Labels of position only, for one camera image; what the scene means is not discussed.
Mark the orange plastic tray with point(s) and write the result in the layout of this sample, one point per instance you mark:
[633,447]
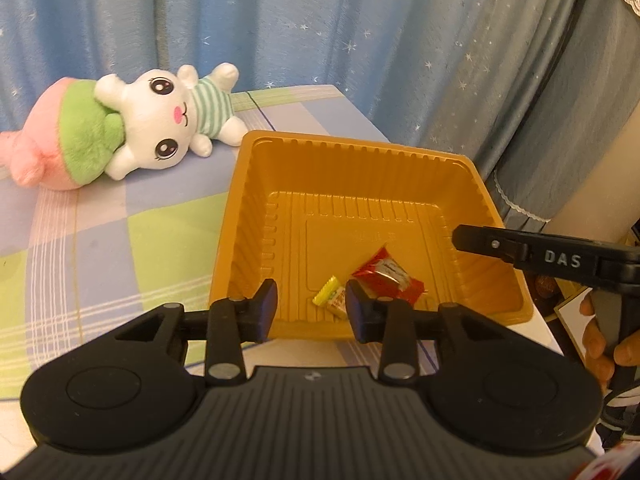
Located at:
[302,209]

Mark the blue star curtain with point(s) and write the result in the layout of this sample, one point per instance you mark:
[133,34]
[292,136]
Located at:
[453,75]

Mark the grey lace-trimmed curtain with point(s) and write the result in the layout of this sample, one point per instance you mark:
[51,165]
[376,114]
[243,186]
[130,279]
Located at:
[572,167]

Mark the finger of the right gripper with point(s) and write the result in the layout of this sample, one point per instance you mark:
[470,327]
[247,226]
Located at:
[507,245]

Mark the red candy wrapper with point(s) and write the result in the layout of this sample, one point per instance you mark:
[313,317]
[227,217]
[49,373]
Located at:
[383,276]

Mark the person's right hand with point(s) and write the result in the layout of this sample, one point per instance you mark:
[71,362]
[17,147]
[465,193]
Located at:
[626,353]

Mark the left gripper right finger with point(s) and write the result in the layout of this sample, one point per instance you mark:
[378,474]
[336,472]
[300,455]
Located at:
[393,323]

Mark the checkered pastel tablecloth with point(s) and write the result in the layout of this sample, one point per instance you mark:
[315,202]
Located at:
[77,264]

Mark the white bunny carrot plush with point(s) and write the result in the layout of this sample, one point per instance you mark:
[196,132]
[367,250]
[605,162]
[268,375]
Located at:
[79,129]

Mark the small yellow candy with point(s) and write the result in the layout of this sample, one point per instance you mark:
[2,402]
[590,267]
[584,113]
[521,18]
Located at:
[331,297]

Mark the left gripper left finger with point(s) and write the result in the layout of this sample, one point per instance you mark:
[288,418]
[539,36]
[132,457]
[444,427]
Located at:
[225,326]

